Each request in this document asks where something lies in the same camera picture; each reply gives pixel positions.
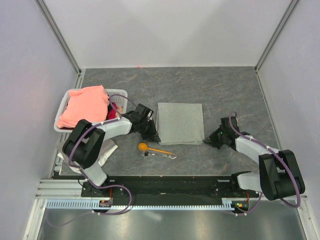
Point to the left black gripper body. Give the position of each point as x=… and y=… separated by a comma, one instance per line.
x=146, y=130

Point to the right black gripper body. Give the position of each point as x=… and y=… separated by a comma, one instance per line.
x=218, y=136

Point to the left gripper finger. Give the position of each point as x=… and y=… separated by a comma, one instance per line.
x=154, y=139
x=153, y=130

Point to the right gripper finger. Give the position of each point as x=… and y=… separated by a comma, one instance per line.
x=215, y=144
x=208, y=140

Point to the grey cloth napkin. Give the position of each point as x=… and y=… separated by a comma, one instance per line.
x=180, y=123

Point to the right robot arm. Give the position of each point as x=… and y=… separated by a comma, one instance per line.
x=279, y=174

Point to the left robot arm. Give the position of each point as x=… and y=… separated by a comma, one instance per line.
x=82, y=147

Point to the orange plastic spoon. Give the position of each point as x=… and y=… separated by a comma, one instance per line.
x=144, y=147

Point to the beige patterned cloth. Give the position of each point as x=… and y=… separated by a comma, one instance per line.
x=120, y=109

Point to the dark red cloth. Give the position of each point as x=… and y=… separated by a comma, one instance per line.
x=112, y=113

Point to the grey and white cloth pile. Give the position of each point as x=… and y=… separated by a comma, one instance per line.
x=107, y=149

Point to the white plastic basket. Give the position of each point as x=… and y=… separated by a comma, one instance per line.
x=120, y=102

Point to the salmon pink folded cloth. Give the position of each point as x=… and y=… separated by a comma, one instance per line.
x=89, y=103

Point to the clear-handled metal fork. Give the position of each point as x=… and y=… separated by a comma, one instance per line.
x=147, y=153

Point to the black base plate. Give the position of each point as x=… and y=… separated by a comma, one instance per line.
x=212, y=186

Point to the blue-grey cable duct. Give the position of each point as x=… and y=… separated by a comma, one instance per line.
x=90, y=204

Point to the right aluminium frame post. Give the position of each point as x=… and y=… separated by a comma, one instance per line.
x=276, y=33

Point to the aluminium frame post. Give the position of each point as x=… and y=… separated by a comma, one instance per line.
x=58, y=34
x=276, y=33

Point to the left aluminium frame post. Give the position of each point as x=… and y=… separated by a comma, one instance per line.
x=58, y=34

